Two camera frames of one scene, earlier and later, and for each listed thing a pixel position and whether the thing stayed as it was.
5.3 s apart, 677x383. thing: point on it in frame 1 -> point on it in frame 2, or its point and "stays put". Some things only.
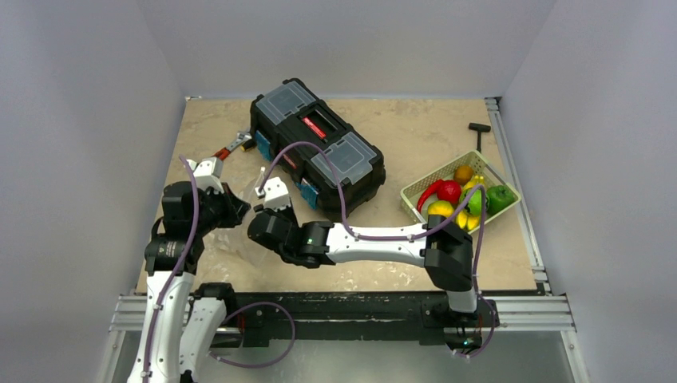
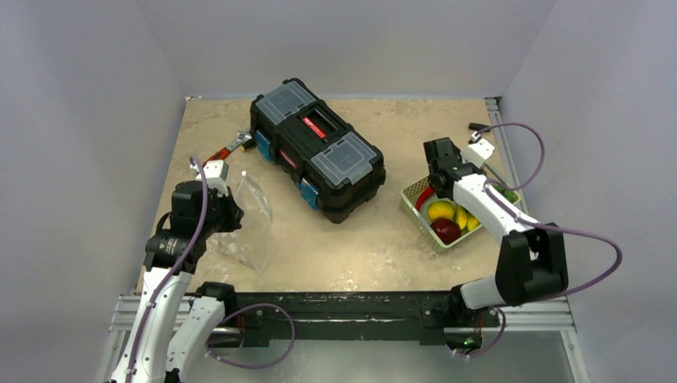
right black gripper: (264, 221) -> (441, 153)
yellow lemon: (440, 208) stays put
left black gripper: (235, 207) stays put
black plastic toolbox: (291, 112) stays put
